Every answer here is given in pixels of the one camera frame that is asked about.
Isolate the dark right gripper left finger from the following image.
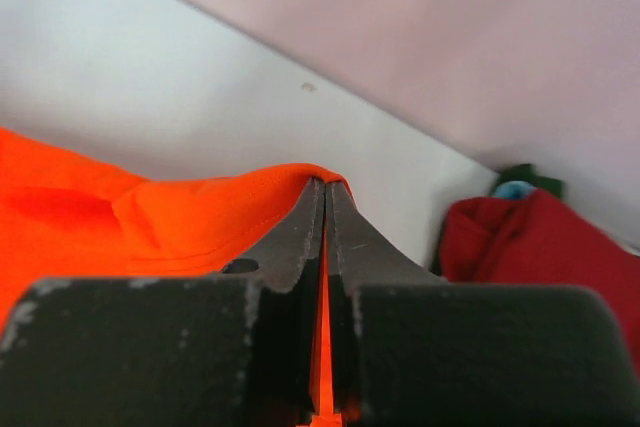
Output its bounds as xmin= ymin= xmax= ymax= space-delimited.
xmin=1 ymin=179 xmax=326 ymax=426

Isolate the folded turquoise t shirt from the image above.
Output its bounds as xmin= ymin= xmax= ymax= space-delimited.
xmin=491 ymin=180 xmax=536 ymax=201

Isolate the folded dark green t shirt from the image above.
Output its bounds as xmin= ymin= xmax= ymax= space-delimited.
xmin=490 ymin=164 xmax=565 ymax=200

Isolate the orange t shirt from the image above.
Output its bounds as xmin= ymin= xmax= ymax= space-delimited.
xmin=0 ymin=127 xmax=361 ymax=427

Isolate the folded dark red t shirt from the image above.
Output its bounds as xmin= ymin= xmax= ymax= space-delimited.
xmin=437 ymin=190 xmax=639 ymax=359

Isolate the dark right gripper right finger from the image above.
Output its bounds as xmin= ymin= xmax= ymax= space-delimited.
xmin=326 ymin=182 xmax=635 ymax=426

